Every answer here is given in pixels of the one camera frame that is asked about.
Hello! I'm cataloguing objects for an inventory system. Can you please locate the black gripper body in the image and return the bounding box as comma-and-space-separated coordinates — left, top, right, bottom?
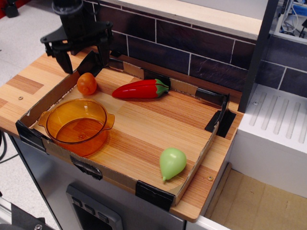
40, 14, 113, 57

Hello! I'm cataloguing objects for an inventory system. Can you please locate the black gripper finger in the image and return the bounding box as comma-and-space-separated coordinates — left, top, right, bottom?
96, 36, 110, 67
52, 45, 73, 74

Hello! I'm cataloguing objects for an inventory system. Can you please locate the orange toy carrot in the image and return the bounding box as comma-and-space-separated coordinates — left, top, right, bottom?
77, 72, 97, 95

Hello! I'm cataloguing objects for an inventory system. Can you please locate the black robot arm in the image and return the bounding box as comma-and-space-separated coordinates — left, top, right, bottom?
40, 0, 113, 74

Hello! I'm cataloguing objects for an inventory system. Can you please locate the cardboard fence with black tape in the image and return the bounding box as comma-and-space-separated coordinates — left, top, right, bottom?
16, 52, 242, 219

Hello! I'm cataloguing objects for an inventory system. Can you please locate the transparent orange plastic pot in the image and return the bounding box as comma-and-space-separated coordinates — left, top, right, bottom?
38, 98, 115, 157

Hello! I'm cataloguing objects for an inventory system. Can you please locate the red toy chili pepper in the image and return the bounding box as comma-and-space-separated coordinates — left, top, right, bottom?
112, 79, 169, 99

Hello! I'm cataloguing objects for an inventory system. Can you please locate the green toy pear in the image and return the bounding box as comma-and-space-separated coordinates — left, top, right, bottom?
159, 148, 187, 183

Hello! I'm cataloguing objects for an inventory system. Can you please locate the grey toy oven panel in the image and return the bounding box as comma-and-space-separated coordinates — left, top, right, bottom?
66, 185, 124, 230

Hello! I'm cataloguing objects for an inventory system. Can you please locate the white toy sink drainboard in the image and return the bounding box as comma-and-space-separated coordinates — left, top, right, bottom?
229, 85, 307, 197

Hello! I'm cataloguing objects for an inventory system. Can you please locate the black cable on floor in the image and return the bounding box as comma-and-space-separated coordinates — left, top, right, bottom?
0, 130, 19, 164

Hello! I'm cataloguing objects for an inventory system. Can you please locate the dark grey vertical post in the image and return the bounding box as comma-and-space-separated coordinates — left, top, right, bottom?
238, 0, 278, 113

